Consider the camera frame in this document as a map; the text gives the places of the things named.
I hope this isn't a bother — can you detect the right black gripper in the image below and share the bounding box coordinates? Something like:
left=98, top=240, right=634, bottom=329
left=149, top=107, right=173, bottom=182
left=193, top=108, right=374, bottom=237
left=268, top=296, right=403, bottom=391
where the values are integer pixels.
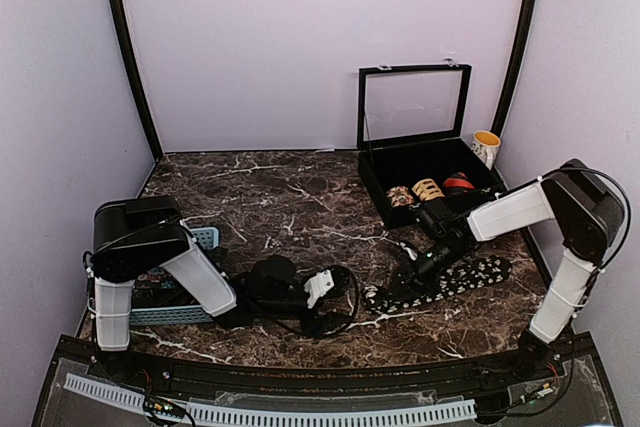
left=387, top=244, right=470, bottom=308

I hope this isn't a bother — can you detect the black white patterned tie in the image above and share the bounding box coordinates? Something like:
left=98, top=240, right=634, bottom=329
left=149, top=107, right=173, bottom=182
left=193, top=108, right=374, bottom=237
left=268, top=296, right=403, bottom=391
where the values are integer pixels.
left=362, top=255, right=512, bottom=315

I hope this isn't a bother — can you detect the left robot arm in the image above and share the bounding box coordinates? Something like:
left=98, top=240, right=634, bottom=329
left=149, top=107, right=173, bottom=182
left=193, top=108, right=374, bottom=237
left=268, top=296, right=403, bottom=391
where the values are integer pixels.
left=82, top=196, right=359, bottom=383

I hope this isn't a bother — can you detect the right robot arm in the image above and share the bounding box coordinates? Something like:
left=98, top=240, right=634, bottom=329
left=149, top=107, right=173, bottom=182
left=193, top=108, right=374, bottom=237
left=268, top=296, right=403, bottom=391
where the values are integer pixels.
left=389, top=159, right=631, bottom=381

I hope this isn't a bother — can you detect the brown floral rolled tie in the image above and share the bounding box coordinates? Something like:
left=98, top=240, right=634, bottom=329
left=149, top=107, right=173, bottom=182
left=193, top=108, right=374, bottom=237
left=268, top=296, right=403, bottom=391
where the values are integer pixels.
left=386, top=185, right=414, bottom=208

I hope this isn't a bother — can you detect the tan striped rolled tie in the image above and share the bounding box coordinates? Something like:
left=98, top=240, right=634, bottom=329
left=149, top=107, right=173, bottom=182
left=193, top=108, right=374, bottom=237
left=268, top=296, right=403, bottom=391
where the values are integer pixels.
left=412, top=178, right=445, bottom=202

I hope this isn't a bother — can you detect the red black rolled tie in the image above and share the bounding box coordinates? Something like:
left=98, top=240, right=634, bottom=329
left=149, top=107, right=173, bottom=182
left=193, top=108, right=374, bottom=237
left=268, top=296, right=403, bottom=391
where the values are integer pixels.
left=442, top=172, right=475, bottom=192

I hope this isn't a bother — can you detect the white yellow mug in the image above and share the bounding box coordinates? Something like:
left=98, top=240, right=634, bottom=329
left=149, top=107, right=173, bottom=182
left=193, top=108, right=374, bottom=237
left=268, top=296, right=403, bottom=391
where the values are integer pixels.
left=471, top=130, right=501, bottom=170

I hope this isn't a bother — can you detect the black glass-lid tie box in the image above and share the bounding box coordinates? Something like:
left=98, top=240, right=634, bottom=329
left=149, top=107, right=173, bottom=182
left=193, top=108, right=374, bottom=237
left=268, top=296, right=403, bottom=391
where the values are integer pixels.
left=356, top=63, right=502, bottom=229

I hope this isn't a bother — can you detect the light blue plastic basket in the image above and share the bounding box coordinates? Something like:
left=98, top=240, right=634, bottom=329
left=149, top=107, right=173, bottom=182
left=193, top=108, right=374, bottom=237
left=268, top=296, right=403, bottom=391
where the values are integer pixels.
left=130, top=227, right=219, bottom=326

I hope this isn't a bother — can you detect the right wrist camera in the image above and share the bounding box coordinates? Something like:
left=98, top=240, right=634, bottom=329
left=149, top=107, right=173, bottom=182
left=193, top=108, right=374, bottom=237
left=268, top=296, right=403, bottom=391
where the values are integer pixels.
left=415, top=198, right=460, bottom=240

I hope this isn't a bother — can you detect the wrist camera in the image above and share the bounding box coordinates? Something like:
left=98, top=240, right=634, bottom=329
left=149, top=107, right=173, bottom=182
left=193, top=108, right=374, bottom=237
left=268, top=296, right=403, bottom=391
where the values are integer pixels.
left=246, top=255, right=296, bottom=299
left=415, top=198, right=460, bottom=240

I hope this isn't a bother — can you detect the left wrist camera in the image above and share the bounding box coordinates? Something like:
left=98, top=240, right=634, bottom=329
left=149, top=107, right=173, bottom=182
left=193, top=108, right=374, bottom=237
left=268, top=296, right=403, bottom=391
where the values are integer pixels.
left=246, top=255, right=296, bottom=299

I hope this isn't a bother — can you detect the white slotted cable duct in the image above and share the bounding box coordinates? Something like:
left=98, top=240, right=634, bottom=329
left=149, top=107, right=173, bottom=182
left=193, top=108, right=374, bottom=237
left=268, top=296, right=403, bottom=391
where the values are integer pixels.
left=63, top=373, right=477, bottom=426

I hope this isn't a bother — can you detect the black front rail base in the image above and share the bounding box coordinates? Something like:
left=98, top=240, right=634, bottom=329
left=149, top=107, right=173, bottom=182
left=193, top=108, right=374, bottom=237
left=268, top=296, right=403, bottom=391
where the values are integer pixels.
left=39, top=333, right=609, bottom=403

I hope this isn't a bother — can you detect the right black frame post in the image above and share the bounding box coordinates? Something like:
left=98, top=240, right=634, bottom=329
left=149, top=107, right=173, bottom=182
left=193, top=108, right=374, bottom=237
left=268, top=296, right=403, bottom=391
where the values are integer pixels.
left=491, top=0, right=536, bottom=136

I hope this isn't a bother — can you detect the black frame post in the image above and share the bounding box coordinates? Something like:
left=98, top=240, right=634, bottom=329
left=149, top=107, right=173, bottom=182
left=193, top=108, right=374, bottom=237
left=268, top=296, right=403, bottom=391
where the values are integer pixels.
left=108, top=0, right=164, bottom=162
left=491, top=0, right=536, bottom=136

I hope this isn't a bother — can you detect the left black frame post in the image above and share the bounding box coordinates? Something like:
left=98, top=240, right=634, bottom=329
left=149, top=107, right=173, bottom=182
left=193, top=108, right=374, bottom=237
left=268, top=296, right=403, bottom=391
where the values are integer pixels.
left=108, top=0, right=164, bottom=162

